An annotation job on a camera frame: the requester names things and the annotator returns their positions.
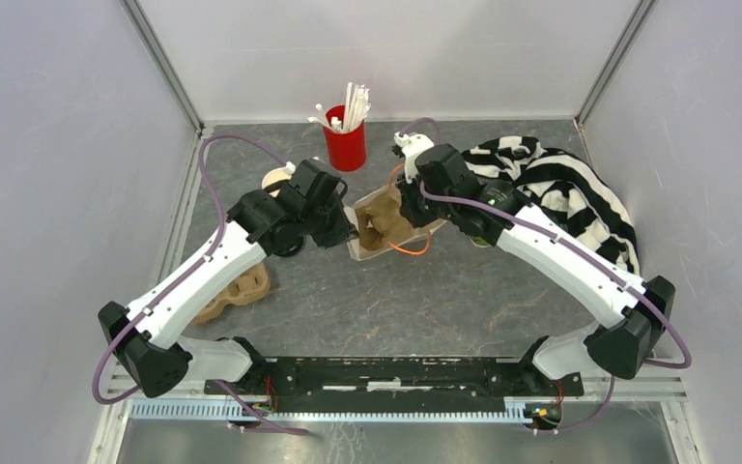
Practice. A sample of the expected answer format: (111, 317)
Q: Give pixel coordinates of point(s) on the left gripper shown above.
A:
(343, 229)

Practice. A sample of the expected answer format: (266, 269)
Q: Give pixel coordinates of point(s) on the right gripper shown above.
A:
(408, 207)

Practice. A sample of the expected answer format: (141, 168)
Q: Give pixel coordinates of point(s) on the brown paper takeout bag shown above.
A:
(417, 244)

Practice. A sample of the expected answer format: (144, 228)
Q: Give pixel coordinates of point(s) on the green paper coffee cup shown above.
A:
(479, 242)

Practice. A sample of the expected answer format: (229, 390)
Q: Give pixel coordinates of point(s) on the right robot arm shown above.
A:
(630, 313)

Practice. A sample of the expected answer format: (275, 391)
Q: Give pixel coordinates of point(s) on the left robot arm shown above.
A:
(146, 335)

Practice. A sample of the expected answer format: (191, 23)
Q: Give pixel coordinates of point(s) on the stack of black lids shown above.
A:
(291, 250)

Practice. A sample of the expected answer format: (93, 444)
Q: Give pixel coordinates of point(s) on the stack of paper cups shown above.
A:
(273, 180)

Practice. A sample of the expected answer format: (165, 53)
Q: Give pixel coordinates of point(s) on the red cup holder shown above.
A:
(346, 151)

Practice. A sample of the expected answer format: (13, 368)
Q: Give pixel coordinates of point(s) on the cardboard cup carrier tray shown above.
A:
(250, 287)

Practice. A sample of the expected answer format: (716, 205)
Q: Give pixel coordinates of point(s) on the white wrapped straws bundle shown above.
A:
(355, 110)

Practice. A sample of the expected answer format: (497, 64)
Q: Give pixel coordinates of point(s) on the black white striped cloth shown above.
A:
(567, 189)

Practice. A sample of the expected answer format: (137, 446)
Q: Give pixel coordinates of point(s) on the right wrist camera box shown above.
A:
(412, 146)

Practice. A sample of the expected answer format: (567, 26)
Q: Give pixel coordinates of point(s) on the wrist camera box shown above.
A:
(288, 169)
(412, 146)

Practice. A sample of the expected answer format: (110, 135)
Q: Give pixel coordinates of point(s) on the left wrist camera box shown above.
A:
(288, 169)

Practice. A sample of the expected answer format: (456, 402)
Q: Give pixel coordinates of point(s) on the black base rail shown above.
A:
(400, 385)

